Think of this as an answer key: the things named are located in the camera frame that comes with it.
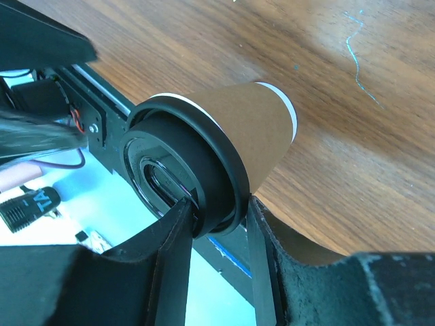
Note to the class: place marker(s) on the black cup lid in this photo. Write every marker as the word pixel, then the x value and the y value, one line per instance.
pixel 171 151

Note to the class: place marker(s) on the brown paper cup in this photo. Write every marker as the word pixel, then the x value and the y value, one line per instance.
pixel 258 119

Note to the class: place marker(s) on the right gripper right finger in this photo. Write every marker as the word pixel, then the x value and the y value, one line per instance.
pixel 302 283

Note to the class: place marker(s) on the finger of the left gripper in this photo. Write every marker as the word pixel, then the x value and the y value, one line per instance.
pixel 25 137
pixel 31 40

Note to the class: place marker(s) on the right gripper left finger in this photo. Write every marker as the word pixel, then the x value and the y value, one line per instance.
pixel 142 281

